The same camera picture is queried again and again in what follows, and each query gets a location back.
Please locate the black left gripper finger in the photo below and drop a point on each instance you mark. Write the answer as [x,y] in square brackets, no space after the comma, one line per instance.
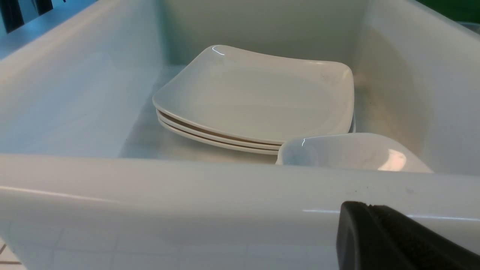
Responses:
[378,237]

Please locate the top stacked white plate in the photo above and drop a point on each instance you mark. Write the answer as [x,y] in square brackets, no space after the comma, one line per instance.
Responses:
[259,97]

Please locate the top white bowl in tub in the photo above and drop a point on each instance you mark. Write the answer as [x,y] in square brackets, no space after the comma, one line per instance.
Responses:
[359,151]

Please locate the stack of white plates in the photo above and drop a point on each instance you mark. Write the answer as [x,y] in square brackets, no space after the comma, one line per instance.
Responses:
[210,137]

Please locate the large white plastic tub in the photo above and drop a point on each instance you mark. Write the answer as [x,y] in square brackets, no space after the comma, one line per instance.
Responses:
[91,181]

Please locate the checked white tablecloth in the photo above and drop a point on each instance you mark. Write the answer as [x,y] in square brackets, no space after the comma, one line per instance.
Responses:
[8,260]

